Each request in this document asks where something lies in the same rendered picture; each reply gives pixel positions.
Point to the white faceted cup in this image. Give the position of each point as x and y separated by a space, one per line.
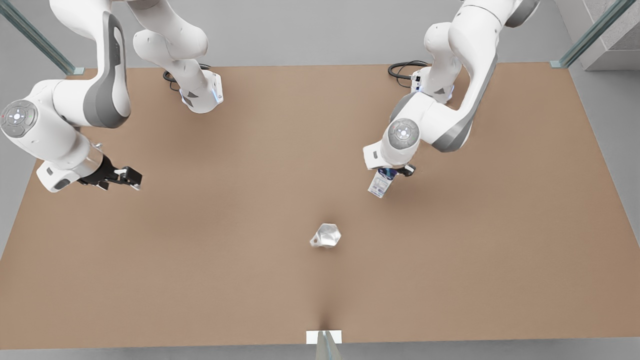
326 235

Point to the grey concrete block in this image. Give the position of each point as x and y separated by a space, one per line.
617 37

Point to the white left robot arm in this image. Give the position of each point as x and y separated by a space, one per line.
452 117

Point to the white carton with blue print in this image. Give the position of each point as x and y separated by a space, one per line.
380 185

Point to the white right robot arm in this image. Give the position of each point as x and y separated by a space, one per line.
70 107

